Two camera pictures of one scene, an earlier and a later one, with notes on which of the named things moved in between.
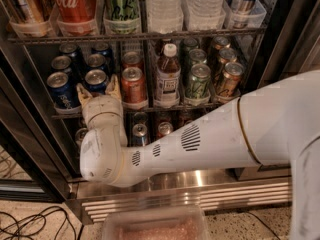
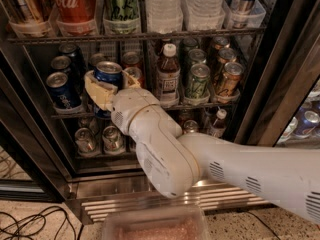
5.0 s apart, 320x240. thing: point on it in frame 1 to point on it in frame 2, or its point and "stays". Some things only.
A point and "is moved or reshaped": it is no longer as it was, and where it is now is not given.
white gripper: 101,106 to 130,106
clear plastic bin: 155,222 stays
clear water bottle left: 165,8 stays
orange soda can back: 132,59 stays
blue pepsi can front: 96,80 is moved or reshaped
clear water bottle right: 205,6 stays
